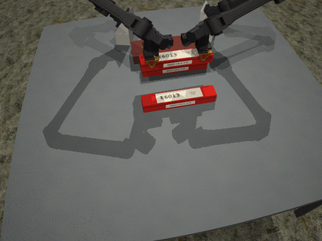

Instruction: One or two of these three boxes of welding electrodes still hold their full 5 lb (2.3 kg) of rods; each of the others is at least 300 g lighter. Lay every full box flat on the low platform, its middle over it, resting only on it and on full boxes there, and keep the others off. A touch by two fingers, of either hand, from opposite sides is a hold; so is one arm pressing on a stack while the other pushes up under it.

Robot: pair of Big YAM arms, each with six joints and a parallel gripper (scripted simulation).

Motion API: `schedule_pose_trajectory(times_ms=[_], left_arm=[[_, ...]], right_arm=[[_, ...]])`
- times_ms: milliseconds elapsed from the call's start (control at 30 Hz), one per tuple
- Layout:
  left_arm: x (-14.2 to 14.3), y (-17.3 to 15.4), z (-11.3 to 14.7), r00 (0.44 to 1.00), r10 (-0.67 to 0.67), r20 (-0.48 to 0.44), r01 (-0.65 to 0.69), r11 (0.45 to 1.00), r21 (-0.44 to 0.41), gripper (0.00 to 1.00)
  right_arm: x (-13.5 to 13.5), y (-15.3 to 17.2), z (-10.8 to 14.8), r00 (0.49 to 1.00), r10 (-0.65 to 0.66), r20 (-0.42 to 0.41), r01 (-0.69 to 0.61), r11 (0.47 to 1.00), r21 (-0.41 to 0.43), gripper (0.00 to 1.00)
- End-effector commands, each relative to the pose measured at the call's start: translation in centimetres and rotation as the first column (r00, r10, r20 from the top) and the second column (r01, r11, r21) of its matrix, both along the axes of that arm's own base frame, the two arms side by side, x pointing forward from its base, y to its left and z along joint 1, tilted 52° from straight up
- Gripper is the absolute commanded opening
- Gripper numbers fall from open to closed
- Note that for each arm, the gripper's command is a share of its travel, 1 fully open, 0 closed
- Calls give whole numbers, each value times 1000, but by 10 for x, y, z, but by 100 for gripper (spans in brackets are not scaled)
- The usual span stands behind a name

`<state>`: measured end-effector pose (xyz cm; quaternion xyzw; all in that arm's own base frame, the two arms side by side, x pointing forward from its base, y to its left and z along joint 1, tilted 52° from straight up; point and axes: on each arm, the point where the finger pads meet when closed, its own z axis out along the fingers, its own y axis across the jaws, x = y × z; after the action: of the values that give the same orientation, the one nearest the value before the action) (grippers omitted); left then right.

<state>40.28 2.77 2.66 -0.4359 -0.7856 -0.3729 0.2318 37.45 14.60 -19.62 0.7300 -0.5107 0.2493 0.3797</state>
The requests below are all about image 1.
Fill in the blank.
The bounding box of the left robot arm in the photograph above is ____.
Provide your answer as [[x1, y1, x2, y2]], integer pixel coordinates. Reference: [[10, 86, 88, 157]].
[[181, 0, 272, 47]]

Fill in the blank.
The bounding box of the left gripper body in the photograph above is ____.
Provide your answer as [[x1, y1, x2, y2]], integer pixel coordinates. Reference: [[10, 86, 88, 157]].
[[195, 35, 212, 54]]

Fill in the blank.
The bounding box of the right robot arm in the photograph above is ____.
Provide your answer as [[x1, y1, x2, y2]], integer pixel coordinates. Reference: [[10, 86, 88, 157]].
[[89, 0, 174, 52]]

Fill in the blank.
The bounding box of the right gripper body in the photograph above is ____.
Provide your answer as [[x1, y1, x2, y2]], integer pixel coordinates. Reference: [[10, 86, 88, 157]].
[[142, 41, 159, 61]]

